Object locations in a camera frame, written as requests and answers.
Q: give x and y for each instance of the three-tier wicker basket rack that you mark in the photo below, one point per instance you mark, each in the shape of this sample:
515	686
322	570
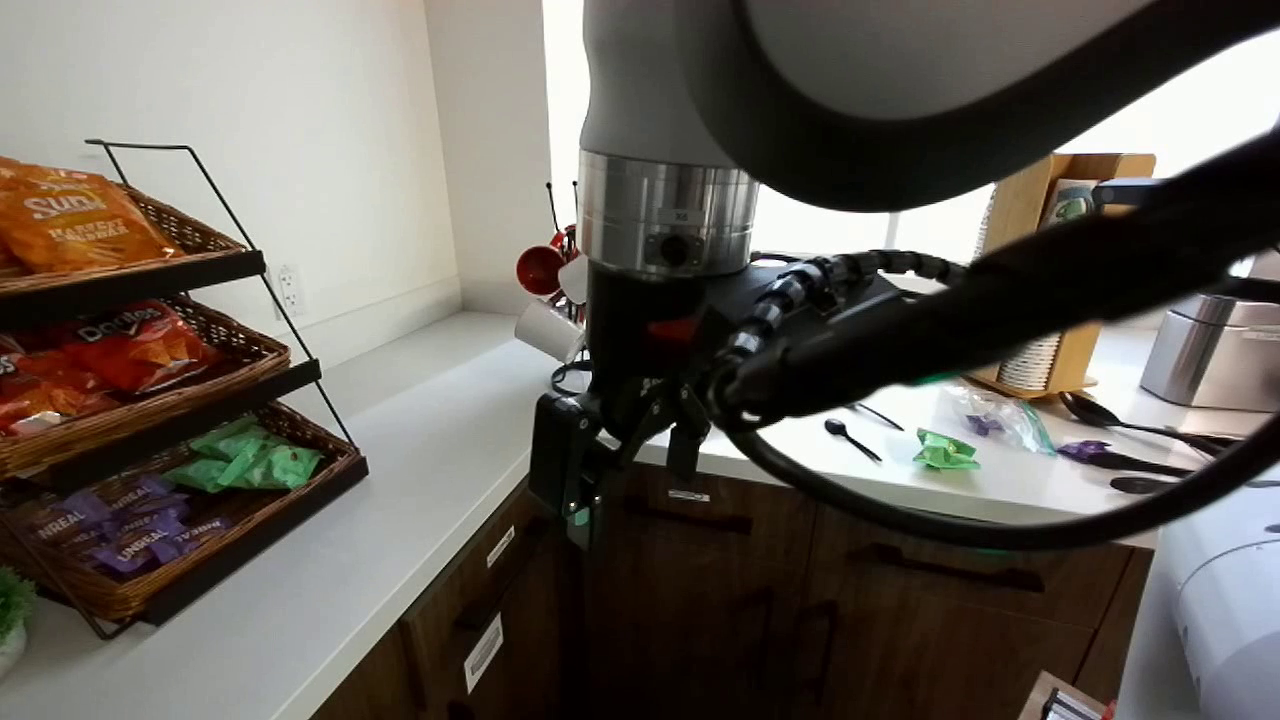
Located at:
216	280

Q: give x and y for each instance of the stainless steel appliance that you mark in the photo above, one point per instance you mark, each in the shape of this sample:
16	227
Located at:
1223	349

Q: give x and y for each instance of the green snack packets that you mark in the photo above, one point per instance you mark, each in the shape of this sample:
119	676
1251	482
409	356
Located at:
247	456

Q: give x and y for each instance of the orange snack bag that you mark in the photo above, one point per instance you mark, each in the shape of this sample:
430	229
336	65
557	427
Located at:
68	222

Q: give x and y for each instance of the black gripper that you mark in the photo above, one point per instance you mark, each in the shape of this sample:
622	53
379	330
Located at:
648	346

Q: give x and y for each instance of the purple snack packets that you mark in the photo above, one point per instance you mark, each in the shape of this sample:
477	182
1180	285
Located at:
120	529

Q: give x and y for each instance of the black plastic spoon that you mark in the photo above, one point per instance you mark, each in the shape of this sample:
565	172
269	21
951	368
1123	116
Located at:
841	434

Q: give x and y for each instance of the dark wood drawer front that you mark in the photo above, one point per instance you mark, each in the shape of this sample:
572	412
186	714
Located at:
680	621

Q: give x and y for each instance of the white label left cabinet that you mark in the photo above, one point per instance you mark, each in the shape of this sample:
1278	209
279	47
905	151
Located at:
481	655

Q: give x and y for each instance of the red snack bags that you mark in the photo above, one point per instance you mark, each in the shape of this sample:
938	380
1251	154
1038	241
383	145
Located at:
83	368

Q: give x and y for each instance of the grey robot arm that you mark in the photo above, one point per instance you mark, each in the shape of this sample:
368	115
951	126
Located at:
862	105

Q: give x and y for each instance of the red and white mug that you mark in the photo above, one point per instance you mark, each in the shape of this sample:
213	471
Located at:
557	280

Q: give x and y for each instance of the clear plastic bag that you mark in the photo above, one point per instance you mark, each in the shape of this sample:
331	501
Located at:
997	419

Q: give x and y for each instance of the black serving spoon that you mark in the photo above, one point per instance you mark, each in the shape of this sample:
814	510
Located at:
1094	412

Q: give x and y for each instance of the purple spoon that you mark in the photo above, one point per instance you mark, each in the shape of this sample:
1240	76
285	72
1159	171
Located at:
1097	452

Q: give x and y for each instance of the left wood cabinet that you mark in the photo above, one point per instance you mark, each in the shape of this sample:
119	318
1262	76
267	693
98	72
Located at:
515	564

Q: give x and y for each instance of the green crumpled wrapper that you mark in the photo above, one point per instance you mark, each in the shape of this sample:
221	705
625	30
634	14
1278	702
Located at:
941	452

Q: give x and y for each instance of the white appliance right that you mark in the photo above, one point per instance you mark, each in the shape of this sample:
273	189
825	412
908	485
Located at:
1204	639

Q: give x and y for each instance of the wooden box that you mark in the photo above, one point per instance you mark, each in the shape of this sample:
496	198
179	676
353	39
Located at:
1022	205

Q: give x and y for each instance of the black drawer handle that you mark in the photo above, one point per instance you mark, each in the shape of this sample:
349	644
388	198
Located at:
685	513

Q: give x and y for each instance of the right wood cabinet door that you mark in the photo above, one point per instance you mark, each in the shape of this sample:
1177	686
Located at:
908	628

